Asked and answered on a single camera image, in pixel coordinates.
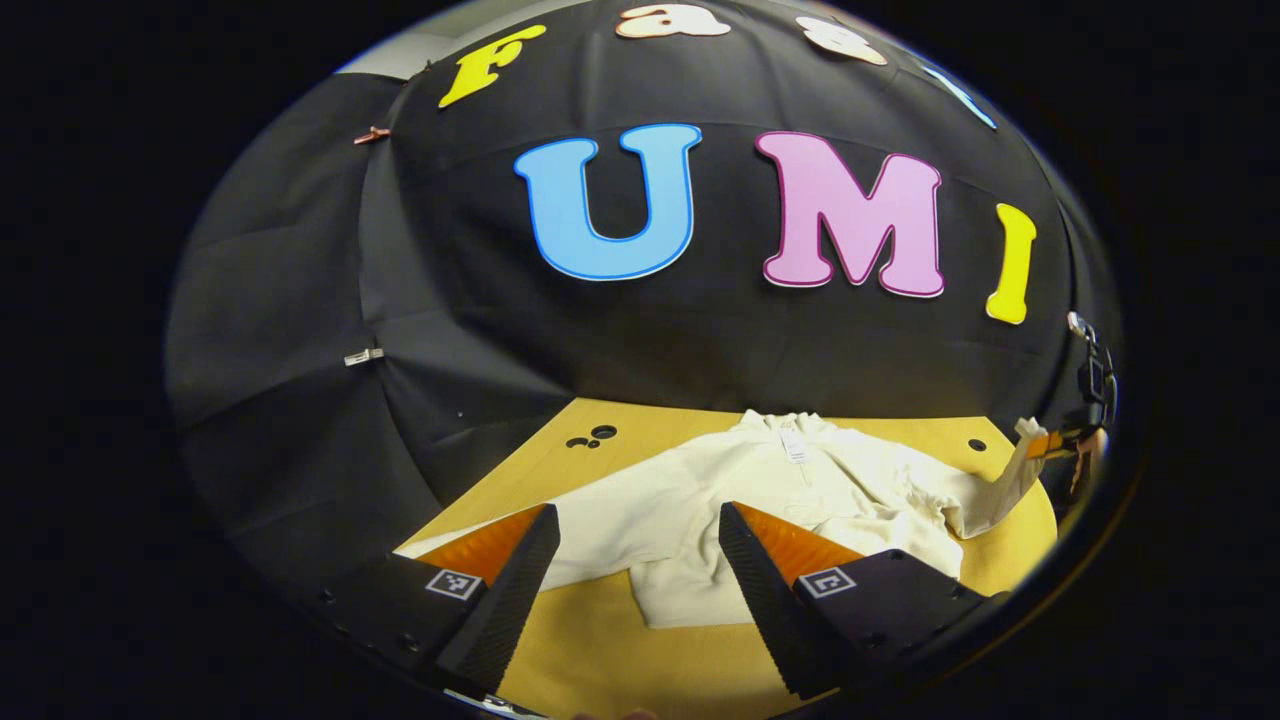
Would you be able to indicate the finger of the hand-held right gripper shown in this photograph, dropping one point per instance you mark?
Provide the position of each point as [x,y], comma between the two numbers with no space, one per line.
[1050,445]
[1097,380]

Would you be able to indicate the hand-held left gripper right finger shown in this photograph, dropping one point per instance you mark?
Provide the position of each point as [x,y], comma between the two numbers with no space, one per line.
[765,600]

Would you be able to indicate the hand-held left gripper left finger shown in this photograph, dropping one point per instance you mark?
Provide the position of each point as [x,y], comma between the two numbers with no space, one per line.
[510,610]

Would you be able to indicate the cream white sweatshirt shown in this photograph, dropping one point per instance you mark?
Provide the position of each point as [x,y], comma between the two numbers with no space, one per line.
[700,500]

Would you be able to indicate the silver backdrop clip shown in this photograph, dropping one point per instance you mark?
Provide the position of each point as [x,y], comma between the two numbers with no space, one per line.
[1076,323]
[363,356]

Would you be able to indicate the black backdrop cloth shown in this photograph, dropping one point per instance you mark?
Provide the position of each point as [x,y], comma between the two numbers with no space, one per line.
[700,340]

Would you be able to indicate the copper backdrop clip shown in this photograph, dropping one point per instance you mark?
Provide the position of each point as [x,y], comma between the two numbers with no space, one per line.
[372,133]

